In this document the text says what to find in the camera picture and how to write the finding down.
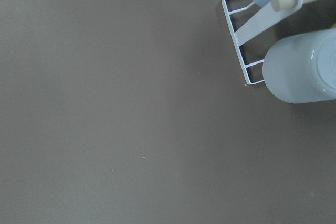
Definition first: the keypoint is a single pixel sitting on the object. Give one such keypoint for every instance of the grey blue cup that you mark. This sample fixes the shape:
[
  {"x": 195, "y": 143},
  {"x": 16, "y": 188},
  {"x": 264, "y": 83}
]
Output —
[{"x": 301, "y": 68}]

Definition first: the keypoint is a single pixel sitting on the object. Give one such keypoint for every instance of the white wire cup rack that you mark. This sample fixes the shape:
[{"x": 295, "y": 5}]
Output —
[{"x": 269, "y": 15}]

